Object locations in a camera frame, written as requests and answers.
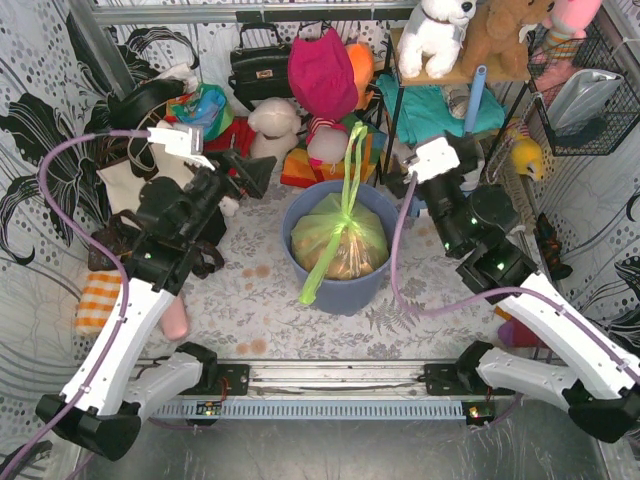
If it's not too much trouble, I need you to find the black round hat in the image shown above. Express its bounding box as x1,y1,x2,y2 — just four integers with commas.
108,79,185,130

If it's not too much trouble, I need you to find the white plush dog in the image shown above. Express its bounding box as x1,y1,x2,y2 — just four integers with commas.
397,0,476,79

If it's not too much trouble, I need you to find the colourful printed bag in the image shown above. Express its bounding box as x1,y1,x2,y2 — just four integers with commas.
164,84,234,142

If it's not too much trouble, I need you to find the striped colourful sock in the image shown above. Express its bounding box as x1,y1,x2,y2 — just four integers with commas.
495,307,545,348

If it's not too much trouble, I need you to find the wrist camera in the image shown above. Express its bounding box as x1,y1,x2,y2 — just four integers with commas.
147,124,216,171
405,136,460,183

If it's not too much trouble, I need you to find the blue floor sweeper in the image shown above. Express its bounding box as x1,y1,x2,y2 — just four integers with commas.
464,64,488,134

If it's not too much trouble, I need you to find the white plush sheep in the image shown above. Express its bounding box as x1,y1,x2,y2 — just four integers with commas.
248,97,302,162

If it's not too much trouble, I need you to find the small white plush toy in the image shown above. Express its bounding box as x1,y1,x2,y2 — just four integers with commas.
218,196,239,217

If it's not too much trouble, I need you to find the black leather handbag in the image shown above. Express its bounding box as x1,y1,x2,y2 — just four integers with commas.
228,22,294,112

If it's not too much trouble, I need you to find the red cloth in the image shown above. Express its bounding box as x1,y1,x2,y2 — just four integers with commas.
204,117,256,157

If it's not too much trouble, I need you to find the blue trash bin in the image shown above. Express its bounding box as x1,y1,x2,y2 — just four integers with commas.
280,180,398,316

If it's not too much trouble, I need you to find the green plastic trash bag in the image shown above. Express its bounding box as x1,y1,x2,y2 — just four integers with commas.
291,121,389,305

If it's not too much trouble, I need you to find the brown teddy bear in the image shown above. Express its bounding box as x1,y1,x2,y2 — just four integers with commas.
461,0,555,79

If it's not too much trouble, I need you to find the magenta cloth bag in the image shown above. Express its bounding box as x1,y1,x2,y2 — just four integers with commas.
287,27,358,121

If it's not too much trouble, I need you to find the black wire basket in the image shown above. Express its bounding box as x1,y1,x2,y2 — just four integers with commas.
528,24,639,157

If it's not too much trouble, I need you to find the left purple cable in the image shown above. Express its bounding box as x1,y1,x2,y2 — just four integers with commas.
0,129,151,480

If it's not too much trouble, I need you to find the brown patterned bag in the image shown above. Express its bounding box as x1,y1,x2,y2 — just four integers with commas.
88,210,225,279

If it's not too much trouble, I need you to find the pink white plush toy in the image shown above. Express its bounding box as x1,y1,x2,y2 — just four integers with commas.
306,117,349,166

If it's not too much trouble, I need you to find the orange plush toy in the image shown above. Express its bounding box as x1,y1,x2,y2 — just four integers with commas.
346,43,374,110

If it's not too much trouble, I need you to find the white canvas tote bag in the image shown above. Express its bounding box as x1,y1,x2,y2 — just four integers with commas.
98,120,194,214

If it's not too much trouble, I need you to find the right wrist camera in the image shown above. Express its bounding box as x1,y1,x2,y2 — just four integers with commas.
405,136,460,183

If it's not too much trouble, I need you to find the pink glasses case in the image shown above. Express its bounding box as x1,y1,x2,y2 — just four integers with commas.
160,295,189,341

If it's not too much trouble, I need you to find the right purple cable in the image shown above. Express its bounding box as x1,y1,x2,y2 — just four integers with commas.
389,172,640,374

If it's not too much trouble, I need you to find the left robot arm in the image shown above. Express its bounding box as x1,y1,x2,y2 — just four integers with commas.
36,150,277,461

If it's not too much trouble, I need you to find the rainbow striped cloth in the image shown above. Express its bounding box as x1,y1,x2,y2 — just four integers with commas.
280,114,387,188

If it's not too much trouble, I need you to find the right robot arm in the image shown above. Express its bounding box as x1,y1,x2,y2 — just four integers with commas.
404,132,639,443

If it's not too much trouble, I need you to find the teal folded cloth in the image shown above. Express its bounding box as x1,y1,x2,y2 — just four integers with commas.
396,86,505,144

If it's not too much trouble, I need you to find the yellow plush duck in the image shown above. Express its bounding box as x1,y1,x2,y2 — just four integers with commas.
507,124,544,182

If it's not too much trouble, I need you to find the silver foil pouch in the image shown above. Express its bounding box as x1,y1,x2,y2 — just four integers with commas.
547,69,624,130

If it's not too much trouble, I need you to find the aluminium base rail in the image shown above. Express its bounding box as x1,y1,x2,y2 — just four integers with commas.
74,357,609,401

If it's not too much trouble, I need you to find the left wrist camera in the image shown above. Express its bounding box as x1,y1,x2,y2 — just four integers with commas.
147,124,216,171

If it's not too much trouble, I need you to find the black metal shelf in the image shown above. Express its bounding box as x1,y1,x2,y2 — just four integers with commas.
377,28,531,184

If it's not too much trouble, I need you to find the purple cable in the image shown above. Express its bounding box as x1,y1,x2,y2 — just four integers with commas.
389,172,640,374
0,129,151,480

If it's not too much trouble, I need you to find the orange checkered towel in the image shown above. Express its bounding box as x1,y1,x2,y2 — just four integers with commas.
74,271,121,335

